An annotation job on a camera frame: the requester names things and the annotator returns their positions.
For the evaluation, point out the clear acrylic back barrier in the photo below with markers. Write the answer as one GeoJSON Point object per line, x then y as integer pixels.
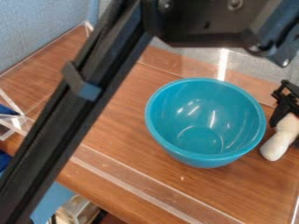
{"type": "Point", "coordinates": [225, 64]}

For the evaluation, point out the clear acrylic barrier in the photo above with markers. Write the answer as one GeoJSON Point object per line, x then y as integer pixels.
{"type": "Point", "coordinates": [121, 170]}
{"type": "Point", "coordinates": [225, 64]}

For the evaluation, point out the blue plastic bowl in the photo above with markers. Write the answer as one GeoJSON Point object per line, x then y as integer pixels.
{"type": "Point", "coordinates": [205, 121]}

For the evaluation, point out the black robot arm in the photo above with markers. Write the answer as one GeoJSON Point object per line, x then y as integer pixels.
{"type": "Point", "coordinates": [261, 26]}

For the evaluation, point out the clear acrylic front barrier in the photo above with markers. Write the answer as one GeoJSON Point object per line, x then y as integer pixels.
{"type": "Point", "coordinates": [121, 170]}

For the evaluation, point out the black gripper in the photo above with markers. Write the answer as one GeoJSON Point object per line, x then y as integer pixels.
{"type": "Point", "coordinates": [286, 101]}

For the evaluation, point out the metal frame under table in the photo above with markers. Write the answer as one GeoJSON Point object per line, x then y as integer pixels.
{"type": "Point", "coordinates": [76, 211]}

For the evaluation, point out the white toy mushroom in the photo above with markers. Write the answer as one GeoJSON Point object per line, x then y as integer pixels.
{"type": "Point", "coordinates": [285, 133]}

